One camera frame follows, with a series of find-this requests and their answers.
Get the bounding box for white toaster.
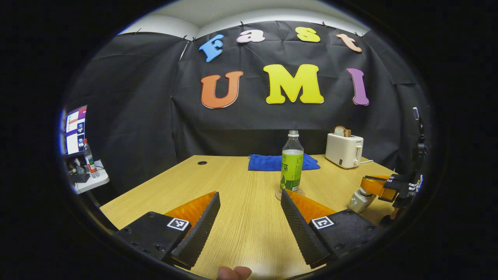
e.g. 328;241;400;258
325;133;364;169

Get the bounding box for green label water bottle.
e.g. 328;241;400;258
280;130;304;193

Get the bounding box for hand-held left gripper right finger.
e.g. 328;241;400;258
280;189;381;270

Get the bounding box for white side table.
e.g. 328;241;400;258
72;159;110;195

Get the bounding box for white teacup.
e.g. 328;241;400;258
348;188;377;214

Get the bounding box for small red label bottle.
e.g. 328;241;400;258
83;139;100;179

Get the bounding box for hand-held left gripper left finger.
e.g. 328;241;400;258
114;191;221;271

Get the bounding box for round wooden coaster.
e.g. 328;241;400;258
275;188;305;201

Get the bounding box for computer monitor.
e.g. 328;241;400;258
62;105;88;156

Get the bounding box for blue cloth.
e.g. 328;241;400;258
248;154;321;172

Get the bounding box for black small device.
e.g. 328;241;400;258
70;168;90;184

